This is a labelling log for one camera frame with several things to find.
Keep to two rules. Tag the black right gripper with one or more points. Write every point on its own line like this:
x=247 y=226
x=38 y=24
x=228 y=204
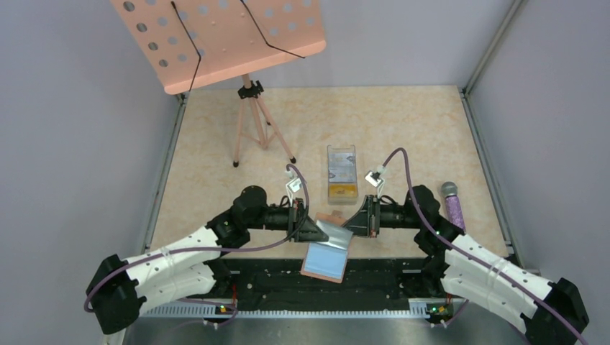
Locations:
x=365 y=223

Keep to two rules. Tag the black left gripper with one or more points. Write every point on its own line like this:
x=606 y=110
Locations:
x=308 y=232

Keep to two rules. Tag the clear plastic card box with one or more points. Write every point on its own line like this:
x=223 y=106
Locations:
x=341 y=201

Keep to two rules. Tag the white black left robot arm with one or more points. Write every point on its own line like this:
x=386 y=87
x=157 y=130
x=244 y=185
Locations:
x=122 y=290

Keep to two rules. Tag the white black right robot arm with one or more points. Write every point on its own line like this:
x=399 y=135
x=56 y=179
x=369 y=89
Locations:
x=546 y=312

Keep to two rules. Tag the yellow credit card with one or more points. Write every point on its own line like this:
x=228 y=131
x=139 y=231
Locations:
x=337 y=191

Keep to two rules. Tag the silver credit cards stack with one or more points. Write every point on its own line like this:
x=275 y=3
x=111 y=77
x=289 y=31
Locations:
x=342 y=166

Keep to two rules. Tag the purple glitter microphone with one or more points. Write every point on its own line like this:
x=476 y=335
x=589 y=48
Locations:
x=449 y=192

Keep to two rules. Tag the pink music stand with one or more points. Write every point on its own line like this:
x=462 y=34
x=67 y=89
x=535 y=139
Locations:
x=191 y=44

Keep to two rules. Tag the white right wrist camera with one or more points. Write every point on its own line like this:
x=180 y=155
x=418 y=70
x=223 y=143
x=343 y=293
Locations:
x=375 y=178

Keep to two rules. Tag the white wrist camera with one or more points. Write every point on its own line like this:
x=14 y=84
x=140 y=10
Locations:
x=294 y=185
x=375 y=178

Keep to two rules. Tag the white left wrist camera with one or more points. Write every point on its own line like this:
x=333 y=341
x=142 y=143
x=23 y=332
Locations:
x=294 y=185

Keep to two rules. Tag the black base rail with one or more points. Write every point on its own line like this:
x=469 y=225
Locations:
x=367 y=285

